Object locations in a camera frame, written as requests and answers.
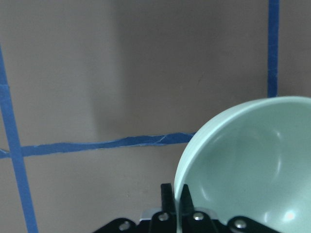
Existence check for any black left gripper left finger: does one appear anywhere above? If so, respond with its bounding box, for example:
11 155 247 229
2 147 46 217
160 183 176 215

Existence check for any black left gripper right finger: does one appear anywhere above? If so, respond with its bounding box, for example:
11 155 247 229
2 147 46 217
180 184 194 215

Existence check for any green ceramic bowl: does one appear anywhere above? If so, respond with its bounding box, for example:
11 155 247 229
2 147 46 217
174 96 311 233

